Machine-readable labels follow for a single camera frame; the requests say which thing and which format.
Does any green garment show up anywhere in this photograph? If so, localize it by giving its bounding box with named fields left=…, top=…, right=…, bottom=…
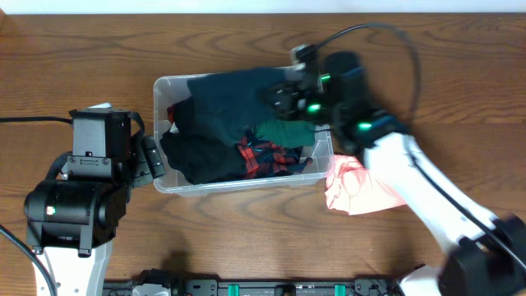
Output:
left=252, top=118, right=316, bottom=148

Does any black garment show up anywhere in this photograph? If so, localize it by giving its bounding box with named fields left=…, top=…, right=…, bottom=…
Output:
left=159, top=98, right=247, bottom=185

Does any dark teal shirt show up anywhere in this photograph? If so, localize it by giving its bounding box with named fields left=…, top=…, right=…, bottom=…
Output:
left=187, top=67, right=285, bottom=146

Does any red navy plaid shirt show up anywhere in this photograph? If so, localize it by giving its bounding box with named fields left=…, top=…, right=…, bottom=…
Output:
left=169, top=123, right=312, bottom=182

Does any clear plastic storage bin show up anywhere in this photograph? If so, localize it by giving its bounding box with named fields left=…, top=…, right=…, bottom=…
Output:
left=153, top=74, right=334, bottom=197

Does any pink garment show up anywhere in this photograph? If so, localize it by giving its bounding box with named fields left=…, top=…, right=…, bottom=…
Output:
left=325, top=155, right=405, bottom=215

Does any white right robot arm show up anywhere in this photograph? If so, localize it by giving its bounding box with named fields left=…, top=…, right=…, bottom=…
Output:
left=264, top=44, right=525, bottom=295

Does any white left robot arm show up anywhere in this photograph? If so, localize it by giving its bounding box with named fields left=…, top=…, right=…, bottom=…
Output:
left=24, top=104, right=165, bottom=295

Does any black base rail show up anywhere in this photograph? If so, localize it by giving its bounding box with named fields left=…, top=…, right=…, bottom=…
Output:
left=102, top=269, right=403, bottom=296

